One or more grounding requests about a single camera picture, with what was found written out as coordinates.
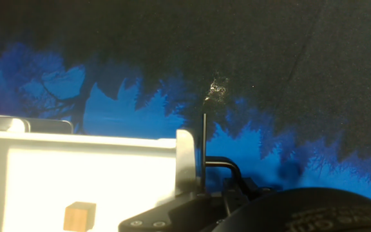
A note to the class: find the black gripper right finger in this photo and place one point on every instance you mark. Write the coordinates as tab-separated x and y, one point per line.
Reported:
235	198

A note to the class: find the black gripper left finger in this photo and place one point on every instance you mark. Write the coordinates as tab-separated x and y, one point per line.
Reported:
179	212

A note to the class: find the small wooden cube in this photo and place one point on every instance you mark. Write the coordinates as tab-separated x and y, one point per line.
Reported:
77	217

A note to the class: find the blue forest print mat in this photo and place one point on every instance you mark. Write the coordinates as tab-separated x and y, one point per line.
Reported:
269	48

